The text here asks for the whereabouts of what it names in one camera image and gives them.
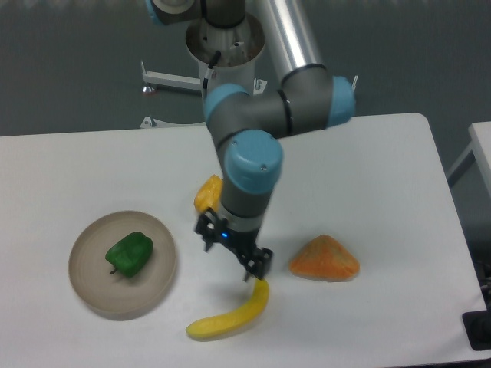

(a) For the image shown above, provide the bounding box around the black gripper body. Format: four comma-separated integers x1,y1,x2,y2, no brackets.
213,209,265,261

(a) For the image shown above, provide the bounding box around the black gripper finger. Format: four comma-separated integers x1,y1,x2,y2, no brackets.
238,248,274,282
195,208,216,252

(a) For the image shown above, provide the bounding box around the green toy bell pepper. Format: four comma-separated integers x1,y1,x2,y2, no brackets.
105,232,153,278

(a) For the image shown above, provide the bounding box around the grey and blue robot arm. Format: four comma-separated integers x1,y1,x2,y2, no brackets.
147,1,355,279

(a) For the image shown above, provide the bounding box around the yellow toy bell pepper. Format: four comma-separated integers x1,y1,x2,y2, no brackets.
193,174,223,214

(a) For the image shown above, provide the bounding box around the beige round plate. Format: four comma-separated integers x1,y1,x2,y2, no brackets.
68,211,177,320

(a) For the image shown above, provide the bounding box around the orange triangular toy fruit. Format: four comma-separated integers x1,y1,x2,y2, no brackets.
288,235,361,281

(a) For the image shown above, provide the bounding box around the yellow toy banana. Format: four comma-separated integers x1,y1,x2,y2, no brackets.
185,280,269,340

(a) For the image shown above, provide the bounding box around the black device at edge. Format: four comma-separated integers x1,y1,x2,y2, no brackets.
462,310,490,351

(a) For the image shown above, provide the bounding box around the white side table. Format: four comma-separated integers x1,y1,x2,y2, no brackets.
446,121,491,194

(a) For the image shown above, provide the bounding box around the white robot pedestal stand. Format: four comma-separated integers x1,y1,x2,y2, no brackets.
139,11,361,130

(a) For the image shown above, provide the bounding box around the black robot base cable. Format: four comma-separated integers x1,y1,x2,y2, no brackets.
202,49,222,97

